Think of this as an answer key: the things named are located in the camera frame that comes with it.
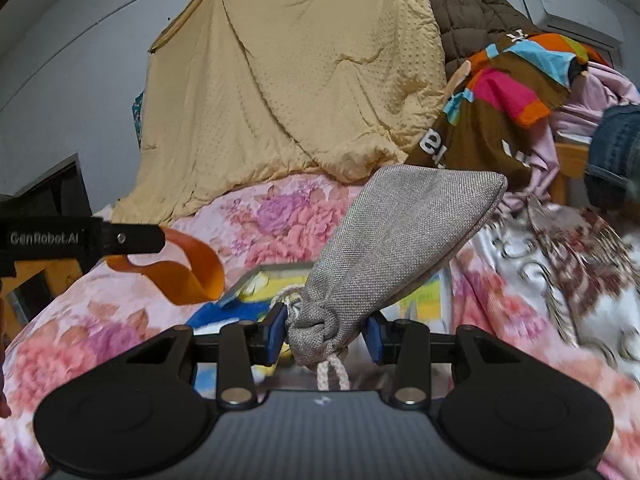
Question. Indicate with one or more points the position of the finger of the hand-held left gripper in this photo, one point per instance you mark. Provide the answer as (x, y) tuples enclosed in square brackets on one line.
[(135, 239)]

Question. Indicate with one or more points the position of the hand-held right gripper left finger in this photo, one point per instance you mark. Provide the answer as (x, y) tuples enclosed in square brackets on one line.
[(278, 335)]

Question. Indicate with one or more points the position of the pale pink cloth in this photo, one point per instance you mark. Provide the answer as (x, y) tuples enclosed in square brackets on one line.
[(600, 95)]

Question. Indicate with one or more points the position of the white air conditioner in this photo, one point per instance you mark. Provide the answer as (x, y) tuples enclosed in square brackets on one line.
[(570, 10)]

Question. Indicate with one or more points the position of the wooden bed frame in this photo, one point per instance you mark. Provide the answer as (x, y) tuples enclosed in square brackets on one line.
[(30, 290)]

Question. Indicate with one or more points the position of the blue jeans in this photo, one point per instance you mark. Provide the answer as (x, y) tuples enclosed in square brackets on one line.
[(617, 150)]

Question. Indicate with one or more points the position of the pink floral blanket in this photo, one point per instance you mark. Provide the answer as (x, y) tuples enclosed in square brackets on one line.
[(125, 320)]

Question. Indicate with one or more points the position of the cartoon print storage box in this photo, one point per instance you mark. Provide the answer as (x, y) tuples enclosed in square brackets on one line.
[(260, 290)]

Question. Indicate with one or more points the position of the dark cabinet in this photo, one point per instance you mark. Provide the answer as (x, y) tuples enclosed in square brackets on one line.
[(55, 190)]

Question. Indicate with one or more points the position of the wooden chair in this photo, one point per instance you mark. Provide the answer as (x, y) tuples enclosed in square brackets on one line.
[(570, 165)]

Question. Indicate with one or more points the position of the brown puffer jacket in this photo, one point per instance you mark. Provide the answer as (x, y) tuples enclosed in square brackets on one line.
[(465, 15)]

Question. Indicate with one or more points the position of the yellow dotted blanket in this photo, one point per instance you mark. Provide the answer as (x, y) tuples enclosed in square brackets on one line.
[(300, 85)]

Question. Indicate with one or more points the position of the brown multicolour patch garment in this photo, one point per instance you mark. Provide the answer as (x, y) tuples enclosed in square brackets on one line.
[(480, 130)]

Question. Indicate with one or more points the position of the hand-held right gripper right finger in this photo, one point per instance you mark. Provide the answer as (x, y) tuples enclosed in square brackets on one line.
[(372, 337)]

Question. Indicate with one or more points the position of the teal patterned cloth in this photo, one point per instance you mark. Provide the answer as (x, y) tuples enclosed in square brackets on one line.
[(137, 120)]

